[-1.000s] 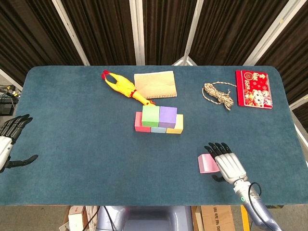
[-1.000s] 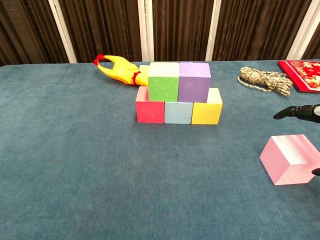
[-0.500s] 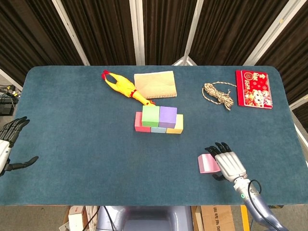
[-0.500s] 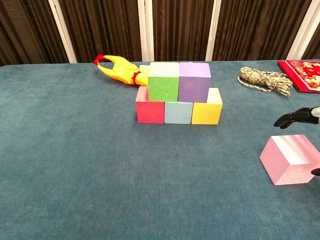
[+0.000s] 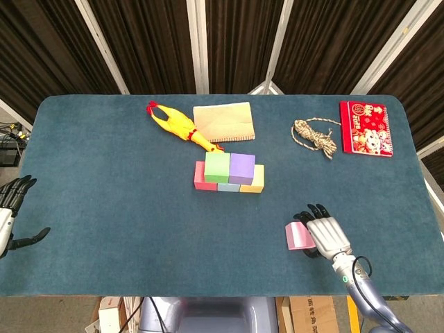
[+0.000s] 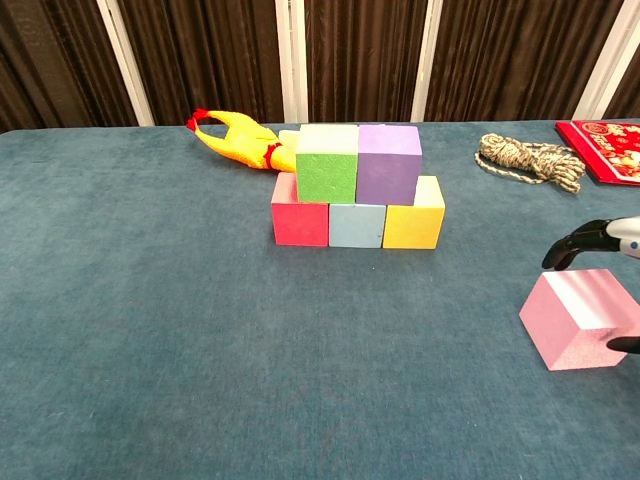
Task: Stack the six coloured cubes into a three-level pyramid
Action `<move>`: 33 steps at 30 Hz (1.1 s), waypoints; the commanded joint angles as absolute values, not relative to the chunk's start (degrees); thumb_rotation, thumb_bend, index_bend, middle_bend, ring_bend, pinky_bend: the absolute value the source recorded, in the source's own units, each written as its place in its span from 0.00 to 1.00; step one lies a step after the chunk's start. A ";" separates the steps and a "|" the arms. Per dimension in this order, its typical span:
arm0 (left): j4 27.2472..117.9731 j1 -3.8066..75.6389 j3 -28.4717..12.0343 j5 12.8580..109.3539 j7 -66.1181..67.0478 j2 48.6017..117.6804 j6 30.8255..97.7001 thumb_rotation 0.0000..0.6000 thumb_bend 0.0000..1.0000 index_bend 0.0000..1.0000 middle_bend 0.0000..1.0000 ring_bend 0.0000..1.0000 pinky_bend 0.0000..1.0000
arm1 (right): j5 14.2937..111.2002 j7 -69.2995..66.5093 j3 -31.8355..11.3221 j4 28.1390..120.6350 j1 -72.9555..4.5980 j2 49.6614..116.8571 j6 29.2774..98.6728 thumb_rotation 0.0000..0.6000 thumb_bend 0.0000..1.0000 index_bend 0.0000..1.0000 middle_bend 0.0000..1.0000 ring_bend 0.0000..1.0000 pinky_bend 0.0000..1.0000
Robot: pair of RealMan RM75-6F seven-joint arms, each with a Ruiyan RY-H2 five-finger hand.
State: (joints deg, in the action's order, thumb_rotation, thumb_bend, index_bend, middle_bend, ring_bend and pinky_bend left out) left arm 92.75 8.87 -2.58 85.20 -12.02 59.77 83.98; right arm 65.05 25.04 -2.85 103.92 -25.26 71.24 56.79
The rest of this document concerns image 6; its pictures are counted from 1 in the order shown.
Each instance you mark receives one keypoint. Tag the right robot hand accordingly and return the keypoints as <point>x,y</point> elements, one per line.
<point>600,237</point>

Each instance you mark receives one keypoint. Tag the pink foam cube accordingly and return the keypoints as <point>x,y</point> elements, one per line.
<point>565,310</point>

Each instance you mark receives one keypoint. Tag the yellow foam cube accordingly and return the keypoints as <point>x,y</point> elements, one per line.
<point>412,225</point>

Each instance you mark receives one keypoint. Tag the purple foam cube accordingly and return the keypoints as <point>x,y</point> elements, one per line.
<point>387,170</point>

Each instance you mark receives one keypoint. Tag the green foam cube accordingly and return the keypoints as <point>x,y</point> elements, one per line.
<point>327,175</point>

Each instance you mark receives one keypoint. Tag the red foam cube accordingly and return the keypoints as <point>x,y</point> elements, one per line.
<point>300,225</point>

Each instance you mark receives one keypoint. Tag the red festive spiral calendar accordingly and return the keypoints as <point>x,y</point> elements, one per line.
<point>610,150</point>

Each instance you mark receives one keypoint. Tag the light blue foam cube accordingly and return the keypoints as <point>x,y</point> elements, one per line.
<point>356,225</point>

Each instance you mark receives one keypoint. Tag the yellow spiral notebook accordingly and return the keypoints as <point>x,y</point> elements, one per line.
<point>287,136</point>

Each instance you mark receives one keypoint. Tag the teal felt table cloth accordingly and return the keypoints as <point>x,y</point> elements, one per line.
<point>300,375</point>

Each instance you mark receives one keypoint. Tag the yellow rubber chicken toy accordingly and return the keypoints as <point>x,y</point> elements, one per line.
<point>245,142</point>

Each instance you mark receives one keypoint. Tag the white frame post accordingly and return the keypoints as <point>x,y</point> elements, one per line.
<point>426,60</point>
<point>125,60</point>
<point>605,60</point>
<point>292,60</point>

